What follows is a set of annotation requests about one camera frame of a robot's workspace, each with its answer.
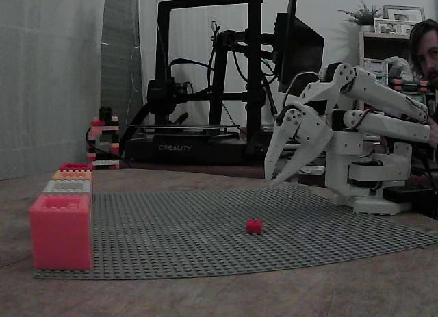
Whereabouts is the small red brick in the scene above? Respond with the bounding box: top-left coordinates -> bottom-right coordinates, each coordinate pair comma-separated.
245,218 -> 264,235

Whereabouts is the small picture frame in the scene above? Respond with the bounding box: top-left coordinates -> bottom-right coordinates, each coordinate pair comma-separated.
373,18 -> 417,36

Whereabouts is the grey brick block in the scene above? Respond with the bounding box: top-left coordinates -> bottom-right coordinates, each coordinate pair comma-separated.
43,179 -> 93,196

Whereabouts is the orange brick block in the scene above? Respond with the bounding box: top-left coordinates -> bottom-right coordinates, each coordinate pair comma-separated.
52,170 -> 93,181

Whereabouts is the black box beside robot base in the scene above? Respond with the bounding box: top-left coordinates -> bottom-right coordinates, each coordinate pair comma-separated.
383,185 -> 429,205

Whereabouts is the black Creality 3D printer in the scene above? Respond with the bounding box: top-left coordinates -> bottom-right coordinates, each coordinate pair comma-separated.
123,0 -> 274,166

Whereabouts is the black computer monitor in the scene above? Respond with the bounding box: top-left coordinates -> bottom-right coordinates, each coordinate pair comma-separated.
275,0 -> 325,94

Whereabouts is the person's head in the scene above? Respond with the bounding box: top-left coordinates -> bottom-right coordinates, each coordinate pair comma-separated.
409,18 -> 438,89

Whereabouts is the wooden shelf unit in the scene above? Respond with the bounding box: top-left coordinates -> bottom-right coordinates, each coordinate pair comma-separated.
358,31 -> 413,75

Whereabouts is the multicolour brick tower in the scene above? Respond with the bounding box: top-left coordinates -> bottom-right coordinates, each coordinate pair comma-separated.
87,115 -> 120,170

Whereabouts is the large picture frame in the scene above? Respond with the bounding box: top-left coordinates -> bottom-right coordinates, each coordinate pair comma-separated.
383,5 -> 426,23

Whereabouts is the grey studded baseplate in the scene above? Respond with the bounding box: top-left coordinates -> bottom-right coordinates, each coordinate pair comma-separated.
34,185 -> 438,280

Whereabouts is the red brick block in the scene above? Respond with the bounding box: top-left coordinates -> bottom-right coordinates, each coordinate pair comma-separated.
60,162 -> 94,173

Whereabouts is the small potted fern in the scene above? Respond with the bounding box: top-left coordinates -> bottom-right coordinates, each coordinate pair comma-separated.
338,1 -> 383,33

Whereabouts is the large pink brick block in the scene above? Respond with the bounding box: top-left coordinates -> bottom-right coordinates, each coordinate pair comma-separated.
29,193 -> 94,272

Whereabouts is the gripper servo cable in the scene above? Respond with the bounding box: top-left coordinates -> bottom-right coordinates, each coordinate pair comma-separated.
276,71 -> 323,123

